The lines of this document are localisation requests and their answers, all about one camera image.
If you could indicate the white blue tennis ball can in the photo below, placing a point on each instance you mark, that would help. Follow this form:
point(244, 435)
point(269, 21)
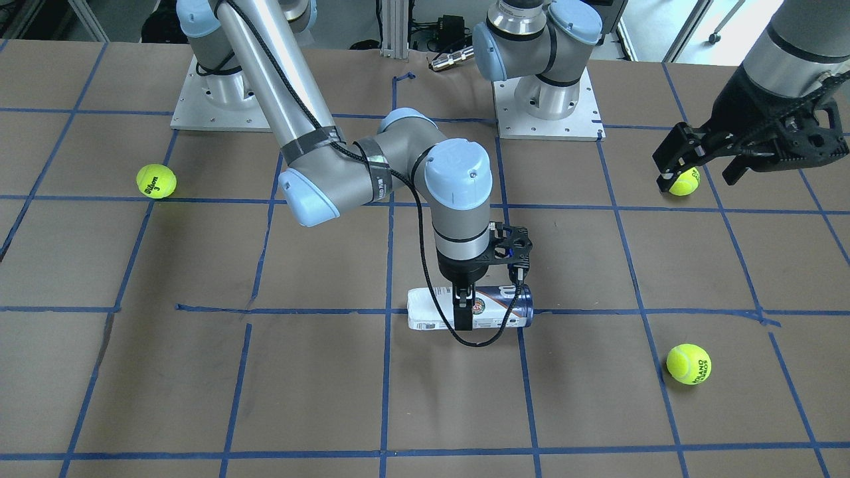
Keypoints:
point(490, 306)

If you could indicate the tennis ball far outer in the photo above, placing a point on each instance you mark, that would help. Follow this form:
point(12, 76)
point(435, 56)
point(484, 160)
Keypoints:
point(686, 183)

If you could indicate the tennis ball centre row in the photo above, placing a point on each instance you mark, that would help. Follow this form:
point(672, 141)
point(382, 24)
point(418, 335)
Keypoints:
point(689, 364)

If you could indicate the tennis ball by near base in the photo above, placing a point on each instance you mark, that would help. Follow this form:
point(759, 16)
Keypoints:
point(156, 181)

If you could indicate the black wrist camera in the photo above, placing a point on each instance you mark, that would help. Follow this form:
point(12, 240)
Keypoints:
point(510, 245)

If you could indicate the aluminium frame post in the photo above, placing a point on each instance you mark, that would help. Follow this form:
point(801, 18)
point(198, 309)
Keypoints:
point(394, 24)

